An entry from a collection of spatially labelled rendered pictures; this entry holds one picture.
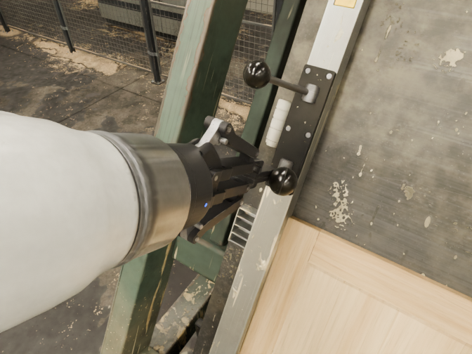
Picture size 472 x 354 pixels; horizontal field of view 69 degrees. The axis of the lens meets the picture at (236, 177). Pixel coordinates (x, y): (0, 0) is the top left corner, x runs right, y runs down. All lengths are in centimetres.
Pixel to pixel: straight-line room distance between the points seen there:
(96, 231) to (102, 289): 197
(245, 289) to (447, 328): 31
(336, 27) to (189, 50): 25
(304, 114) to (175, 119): 25
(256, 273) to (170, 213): 41
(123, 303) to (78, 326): 126
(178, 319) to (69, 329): 109
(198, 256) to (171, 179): 55
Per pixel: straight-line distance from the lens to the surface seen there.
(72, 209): 17
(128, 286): 80
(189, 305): 109
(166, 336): 106
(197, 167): 27
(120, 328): 87
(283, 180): 43
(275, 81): 50
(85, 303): 213
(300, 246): 60
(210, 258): 76
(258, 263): 62
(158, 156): 23
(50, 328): 213
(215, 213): 37
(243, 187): 40
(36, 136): 18
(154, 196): 22
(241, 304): 66
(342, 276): 60
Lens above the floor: 175
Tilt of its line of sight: 42 degrees down
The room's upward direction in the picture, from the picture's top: straight up
